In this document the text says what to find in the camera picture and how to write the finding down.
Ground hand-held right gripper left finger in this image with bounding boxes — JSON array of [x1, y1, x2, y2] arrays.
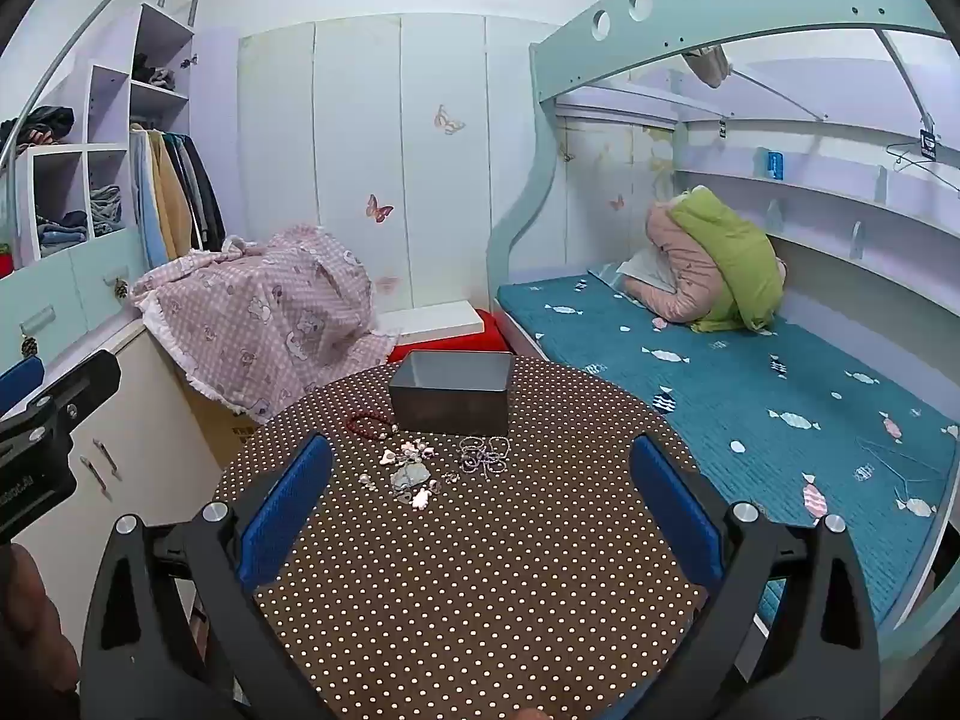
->
[[79, 433, 335, 720]]

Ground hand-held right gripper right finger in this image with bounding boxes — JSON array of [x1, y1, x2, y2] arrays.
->
[[628, 433, 882, 720]]

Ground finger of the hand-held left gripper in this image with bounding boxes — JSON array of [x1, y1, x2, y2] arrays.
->
[[0, 356, 44, 418], [0, 349, 122, 440]]

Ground red bead bracelet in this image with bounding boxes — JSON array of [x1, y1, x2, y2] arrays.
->
[[346, 412, 398, 440]]

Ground pink charm pearl keychain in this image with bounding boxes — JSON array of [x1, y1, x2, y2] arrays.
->
[[390, 461, 440, 512]]

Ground grey metal box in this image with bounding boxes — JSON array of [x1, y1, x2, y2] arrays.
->
[[388, 350, 515, 437]]

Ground silver bead bracelet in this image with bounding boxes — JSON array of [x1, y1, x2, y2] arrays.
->
[[456, 435, 513, 476]]

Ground person's left hand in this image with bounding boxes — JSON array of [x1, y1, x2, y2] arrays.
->
[[0, 540, 80, 700]]

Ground beige cabinet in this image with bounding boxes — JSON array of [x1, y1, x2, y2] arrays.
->
[[0, 315, 248, 545]]

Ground cardboard box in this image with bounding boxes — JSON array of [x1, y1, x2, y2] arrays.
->
[[184, 382, 260, 466]]

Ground teal drawer cabinet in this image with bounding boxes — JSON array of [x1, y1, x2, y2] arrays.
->
[[0, 229, 151, 385]]

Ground folded blue jeans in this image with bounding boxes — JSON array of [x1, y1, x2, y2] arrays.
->
[[37, 211, 89, 256]]

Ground folded grey clothes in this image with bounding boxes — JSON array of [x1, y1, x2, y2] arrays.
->
[[89, 184, 122, 235]]

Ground pink checked cloth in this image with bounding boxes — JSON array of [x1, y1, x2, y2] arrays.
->
[[131, 223, 398, 425]]

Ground round polka dot table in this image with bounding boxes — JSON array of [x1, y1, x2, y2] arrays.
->
[[212, 356, 710, 720]]

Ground row of hanging clothes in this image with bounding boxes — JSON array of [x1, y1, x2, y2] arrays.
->
[[129, 127, 227, 271]]

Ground pink quilt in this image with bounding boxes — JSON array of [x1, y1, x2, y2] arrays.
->
[[622, 202, 788, 323]]

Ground white flat box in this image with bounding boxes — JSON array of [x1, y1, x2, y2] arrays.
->
[[373, 300, 485, 339]]

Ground white pillow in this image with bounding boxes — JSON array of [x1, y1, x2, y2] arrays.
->
[[615, 247, 676, 293]]

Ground red stool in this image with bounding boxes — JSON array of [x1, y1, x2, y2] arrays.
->
[[390, 309, 512, 354]]

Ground green quilt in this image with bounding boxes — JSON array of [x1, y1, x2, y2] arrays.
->
[[667, 187, 785, 335]]

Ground dark folded clothes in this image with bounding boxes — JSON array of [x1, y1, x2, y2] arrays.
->
[[0, 106, 77, 152]]

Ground white shelf unit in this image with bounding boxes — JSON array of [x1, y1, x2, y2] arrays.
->
[[0, 0, 200, 278]]

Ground grey metal handrail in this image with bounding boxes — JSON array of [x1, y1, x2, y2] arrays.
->
[[0, 0, 209, 166]]

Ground grey hanging cloth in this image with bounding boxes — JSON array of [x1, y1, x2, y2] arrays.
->
[[681, 45, 733, 88]]

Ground wire clothes hanger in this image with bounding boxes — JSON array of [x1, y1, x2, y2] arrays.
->
[[885, 141, 960, 193]]

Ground teal bunk bed frame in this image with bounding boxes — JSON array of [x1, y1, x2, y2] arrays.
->
[[486, 0, 960, 638]]

